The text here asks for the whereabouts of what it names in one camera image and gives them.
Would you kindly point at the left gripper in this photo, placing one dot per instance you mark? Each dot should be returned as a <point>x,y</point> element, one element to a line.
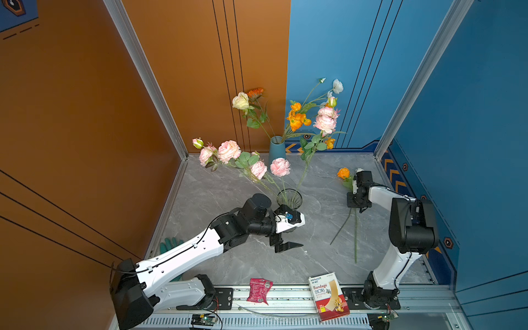
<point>282,247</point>

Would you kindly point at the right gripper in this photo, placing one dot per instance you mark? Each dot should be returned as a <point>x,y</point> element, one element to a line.
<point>350,203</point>

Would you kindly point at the pink rose spray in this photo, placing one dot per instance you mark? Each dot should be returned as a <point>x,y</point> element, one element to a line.
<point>325,123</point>
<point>230,155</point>

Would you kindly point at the teal ceramic vase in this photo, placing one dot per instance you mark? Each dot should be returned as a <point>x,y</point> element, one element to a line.
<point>276,149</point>

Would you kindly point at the white ranunculus spray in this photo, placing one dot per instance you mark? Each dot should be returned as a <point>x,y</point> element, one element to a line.
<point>312,100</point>

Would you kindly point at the orange gerbera flower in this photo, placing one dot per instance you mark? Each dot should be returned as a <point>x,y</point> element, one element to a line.
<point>260,104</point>

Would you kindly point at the white rose flower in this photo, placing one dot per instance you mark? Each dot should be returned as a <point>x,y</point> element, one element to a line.
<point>241,103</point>

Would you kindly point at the clear ribbed glass vase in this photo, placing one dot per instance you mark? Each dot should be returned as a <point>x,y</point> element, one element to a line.
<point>290,197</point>

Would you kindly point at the pink carnation spray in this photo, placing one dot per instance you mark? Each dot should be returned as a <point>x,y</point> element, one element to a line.
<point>276,167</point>

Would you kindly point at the yellow orange poppy spray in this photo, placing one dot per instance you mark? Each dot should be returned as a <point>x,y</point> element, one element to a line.
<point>296,120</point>

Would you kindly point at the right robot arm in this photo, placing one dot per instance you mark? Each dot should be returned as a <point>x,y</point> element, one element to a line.
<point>412,233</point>

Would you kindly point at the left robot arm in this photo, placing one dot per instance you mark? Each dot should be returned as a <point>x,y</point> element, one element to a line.
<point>139,289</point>

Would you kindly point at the yellow rose flower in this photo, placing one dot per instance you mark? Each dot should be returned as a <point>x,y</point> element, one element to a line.
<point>349,182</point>

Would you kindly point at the pink snack packet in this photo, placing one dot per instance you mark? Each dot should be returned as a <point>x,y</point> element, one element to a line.
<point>259,289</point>

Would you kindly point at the red bandage box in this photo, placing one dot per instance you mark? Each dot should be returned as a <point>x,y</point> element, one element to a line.
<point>330,302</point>

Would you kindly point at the left green circuit board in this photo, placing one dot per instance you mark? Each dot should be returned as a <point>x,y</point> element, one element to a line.
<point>203,321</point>

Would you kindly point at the green circuit board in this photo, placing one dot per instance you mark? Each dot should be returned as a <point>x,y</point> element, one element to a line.
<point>388,316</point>
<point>203,321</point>

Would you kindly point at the right green circuit board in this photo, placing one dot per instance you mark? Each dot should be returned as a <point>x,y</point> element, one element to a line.
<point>388,316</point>

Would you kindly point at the green rubber glove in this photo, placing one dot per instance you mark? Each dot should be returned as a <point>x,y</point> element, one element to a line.
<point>168,244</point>

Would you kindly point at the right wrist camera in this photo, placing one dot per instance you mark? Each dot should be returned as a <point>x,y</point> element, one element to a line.
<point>355,183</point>

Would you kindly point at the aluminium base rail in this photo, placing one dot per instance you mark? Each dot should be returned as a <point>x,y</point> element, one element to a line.
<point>293,307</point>

